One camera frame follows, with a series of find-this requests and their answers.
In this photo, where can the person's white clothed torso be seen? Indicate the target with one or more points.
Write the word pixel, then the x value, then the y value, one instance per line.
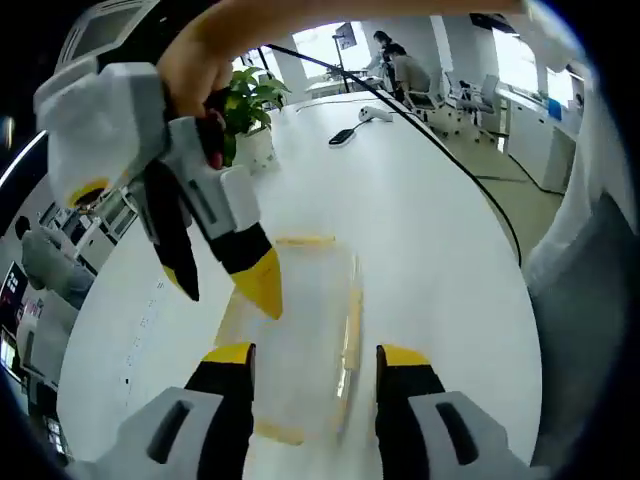
pixel 590 165

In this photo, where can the white office chair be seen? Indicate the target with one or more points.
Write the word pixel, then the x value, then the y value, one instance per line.
pixel 425 100
pixel 485 105

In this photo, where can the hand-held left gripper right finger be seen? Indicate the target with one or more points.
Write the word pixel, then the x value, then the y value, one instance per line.
pixel 425 430

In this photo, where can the person's right hand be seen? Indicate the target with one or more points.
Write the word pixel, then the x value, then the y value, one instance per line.
pixel 195 65

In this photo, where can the potted green plant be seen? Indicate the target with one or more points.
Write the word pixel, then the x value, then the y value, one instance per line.
pixel 250 105

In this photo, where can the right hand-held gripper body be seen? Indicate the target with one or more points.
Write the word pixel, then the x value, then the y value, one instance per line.
pixel 100 125

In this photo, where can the white drawer cabinet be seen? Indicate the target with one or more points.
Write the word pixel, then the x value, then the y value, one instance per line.
pixel 107 220

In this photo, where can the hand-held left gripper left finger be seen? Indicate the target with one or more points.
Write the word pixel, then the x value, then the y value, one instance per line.
pixel 165 440

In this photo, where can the white ceiling light strip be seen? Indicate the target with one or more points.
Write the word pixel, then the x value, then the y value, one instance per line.
pixel 20 155

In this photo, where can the clear container with yellow plastic buckles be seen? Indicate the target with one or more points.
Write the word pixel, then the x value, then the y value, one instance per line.
pixel 310 300

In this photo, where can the white ceiling air conditioner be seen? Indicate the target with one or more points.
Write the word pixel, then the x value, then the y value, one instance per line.
pixel 107 25

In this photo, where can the small black flat device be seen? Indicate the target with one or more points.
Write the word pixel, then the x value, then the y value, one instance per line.
pixel 342 137

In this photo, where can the white long desk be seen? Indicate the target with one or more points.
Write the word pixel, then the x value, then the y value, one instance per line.
pixel 540 140

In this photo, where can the blue box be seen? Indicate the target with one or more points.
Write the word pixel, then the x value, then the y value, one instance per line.
pixel 557 108

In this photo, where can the monitor on black pole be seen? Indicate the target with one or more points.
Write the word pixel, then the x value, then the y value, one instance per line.
pixel 345 35

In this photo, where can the dark monitor with red graphics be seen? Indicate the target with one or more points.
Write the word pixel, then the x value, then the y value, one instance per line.
pixel 12 290

